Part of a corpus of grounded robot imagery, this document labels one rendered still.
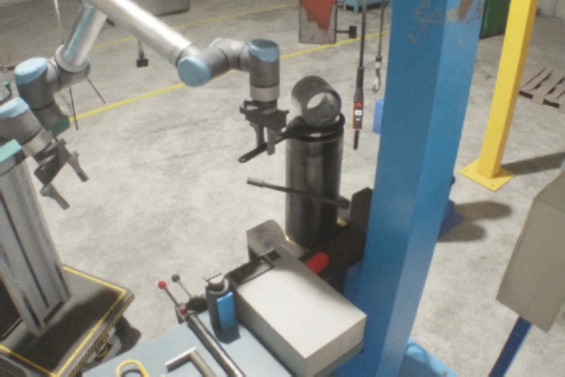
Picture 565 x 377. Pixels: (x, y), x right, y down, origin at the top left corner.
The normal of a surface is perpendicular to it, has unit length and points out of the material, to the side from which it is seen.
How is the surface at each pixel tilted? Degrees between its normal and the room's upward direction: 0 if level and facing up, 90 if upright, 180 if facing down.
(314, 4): 90
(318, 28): 90
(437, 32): 90
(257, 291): 0
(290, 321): 0
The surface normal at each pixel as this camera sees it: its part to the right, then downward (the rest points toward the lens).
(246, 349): 0.00, -0.85
